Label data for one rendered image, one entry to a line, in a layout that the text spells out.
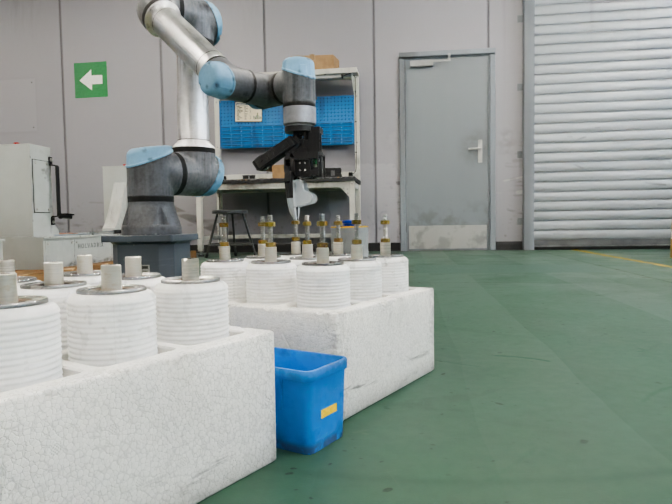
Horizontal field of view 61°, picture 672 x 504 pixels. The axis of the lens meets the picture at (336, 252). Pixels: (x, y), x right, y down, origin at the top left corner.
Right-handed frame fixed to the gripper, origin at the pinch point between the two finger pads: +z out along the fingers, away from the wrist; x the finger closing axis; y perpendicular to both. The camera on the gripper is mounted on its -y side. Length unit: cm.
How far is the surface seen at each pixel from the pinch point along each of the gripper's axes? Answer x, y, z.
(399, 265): -12.1, 25.8, 11.1
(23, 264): 157, -205, 24
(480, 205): 502, 65, -12
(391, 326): -23.0, 25.2, 21.7
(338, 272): -33.8, 17.4, 10.5
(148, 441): -75, 5, 25
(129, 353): -74, 2, 16
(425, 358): -8.8, 30.8, 31.0
